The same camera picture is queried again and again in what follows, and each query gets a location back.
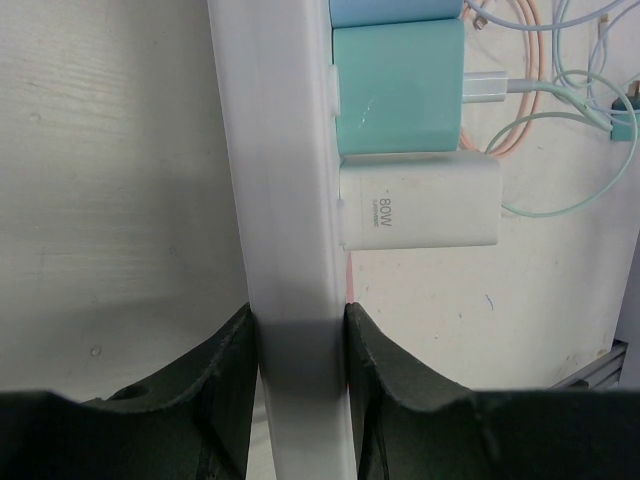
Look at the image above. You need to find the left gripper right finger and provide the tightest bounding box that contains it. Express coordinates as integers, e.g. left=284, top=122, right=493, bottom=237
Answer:
left=344, top=303, right=639, bottom=479

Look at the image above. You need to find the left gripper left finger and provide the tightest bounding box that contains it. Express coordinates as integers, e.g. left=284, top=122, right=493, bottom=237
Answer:
left=1, top=306, right=258, bottom=479

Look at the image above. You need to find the white power strip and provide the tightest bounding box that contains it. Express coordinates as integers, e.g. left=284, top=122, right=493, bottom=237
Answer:
left=208, top=1, right=357, bottom=479

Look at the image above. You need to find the teal charger plug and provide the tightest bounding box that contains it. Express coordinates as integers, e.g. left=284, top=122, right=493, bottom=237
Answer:
left=610, top=80, right=639, bottom=142

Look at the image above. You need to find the green charger plug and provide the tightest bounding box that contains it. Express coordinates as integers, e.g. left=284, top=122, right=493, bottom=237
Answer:
left=333, top=19, right=465, bottom=156

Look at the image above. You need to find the blue charger plug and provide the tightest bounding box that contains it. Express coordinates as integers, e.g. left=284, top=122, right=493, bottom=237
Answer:
left=329, top=0, right=463, bottom=28

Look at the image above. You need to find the white 80W charger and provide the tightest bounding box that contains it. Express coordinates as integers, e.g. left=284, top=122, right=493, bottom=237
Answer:
left=339, top=150, right=502, bottom=251

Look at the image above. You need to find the green charging cable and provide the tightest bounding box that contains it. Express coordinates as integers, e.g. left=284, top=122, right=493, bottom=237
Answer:
left=464, top=69, right=639, bottom=217

